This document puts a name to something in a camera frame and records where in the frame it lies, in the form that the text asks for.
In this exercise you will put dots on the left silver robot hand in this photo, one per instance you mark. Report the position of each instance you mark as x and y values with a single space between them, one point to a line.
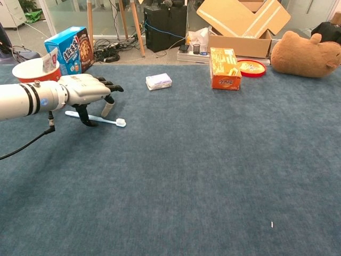
85 89

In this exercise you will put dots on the light blue toothbrush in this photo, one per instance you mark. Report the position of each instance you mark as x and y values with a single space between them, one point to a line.
106 120

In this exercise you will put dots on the white toothpaste tube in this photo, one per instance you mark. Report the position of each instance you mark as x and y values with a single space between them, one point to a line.
49 62

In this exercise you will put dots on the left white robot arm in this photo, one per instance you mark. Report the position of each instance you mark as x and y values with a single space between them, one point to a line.
21 100

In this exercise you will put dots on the blue cookie box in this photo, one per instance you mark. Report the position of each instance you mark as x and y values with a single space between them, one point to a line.
72 50

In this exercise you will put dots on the red instant noodle cup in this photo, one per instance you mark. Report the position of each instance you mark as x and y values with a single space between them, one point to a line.
29 69

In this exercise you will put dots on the wooden stand leg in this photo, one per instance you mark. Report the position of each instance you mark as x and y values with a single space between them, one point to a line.
123 18
137 29
90 24

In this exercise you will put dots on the dark blue padded chair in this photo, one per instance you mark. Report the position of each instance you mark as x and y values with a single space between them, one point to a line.
26 56

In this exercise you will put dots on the small white tissue pack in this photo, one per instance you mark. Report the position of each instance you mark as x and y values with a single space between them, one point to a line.
159 81

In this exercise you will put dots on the green bag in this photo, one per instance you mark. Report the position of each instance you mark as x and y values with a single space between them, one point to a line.
34 16

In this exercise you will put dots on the black computer tower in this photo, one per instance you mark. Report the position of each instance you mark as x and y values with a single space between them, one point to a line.
165 29

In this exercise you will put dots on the white cabinet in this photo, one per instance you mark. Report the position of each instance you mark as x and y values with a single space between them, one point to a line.
12 13

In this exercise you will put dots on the small black device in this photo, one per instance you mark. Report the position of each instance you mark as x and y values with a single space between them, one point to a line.
184 48

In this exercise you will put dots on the black mesh pen cup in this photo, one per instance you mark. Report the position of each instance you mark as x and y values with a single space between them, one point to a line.
196 49

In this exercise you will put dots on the blue felt table cloth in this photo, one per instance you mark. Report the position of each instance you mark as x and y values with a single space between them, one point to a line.
186 160

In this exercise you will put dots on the white plastic bag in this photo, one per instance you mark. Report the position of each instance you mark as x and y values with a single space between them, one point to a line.
198 36

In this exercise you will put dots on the orange snack box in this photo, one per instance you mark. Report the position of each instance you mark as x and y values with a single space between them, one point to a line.
225 69

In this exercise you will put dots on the red round tin lid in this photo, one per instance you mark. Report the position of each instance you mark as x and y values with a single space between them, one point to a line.
251 68

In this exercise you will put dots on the brown cardboard box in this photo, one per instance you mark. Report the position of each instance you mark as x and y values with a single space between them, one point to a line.
239 21

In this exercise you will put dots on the brown capybara plush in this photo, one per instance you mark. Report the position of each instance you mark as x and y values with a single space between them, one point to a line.
301 56

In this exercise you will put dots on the black cloth covered object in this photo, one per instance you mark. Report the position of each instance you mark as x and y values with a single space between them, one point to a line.
326 32

